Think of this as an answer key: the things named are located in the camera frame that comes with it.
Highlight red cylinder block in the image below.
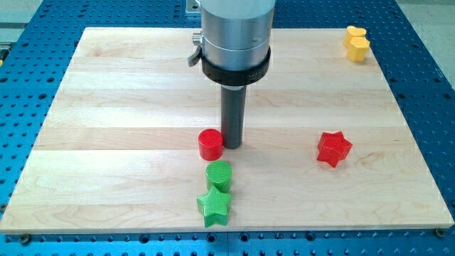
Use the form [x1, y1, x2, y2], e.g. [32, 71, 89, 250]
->
[198, 129, 223, 161]

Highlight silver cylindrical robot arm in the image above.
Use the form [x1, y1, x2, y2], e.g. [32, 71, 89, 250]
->
[188, 0, 276, 86]

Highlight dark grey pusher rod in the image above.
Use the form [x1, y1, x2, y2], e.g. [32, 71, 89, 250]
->
[221, 85, 246, 149]

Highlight green cylinder block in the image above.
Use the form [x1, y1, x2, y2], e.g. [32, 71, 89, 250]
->
[205, 160, 232, 193]

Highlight green star block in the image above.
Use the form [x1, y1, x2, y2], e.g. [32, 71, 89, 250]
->
[197, 186, 232, 228]

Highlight light wooden board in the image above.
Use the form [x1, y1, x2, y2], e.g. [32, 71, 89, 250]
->
[1, 28, 454, 234]

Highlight red star block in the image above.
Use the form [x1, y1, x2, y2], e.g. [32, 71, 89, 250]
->
[316, 131, 353, 168]

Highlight yellow hexagon block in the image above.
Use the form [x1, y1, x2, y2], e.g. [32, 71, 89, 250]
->
[346, 37, 370, 62]

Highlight yellow heart block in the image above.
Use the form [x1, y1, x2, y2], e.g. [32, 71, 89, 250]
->
[343, 26, 367, 47]

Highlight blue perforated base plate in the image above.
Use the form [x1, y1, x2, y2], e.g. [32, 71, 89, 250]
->
[1, 1, 454, 255]

